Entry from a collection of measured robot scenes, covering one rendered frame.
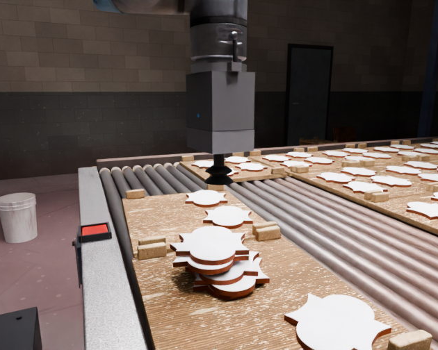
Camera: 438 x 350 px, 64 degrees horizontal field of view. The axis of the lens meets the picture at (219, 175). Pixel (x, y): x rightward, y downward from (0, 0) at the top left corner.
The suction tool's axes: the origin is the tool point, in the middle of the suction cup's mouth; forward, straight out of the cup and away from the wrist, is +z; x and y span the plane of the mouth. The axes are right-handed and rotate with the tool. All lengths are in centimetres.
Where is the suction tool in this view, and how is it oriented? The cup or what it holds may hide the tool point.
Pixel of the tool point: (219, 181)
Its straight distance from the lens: 50.6
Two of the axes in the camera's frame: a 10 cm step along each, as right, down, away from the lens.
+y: -4.7, -1.9, 8.6
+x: -8.8, 1.0, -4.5
